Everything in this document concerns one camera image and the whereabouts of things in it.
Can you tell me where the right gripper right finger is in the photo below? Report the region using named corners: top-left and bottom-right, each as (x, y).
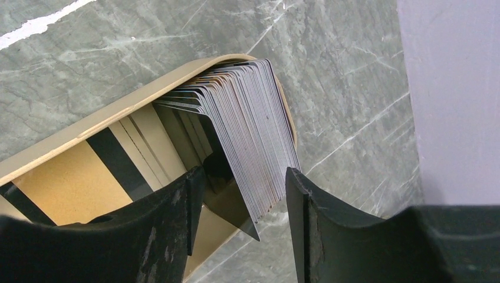
top-left (285, 168), bottom-right (499, 282)

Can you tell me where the beige oval card tray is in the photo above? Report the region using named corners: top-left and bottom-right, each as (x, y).
top-left (1, 54), bottom-right (300, 282)

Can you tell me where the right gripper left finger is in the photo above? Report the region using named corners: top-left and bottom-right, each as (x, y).
top-left (1, 166), bottom-right (206, 282)

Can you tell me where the gold card with black stripe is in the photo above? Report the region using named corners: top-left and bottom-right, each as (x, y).
top-left (1, 124), bottom-right (161, 226)

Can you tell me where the stack of white cards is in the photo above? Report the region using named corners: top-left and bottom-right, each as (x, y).
top-left (154, 58), bottom-right (300, 222)

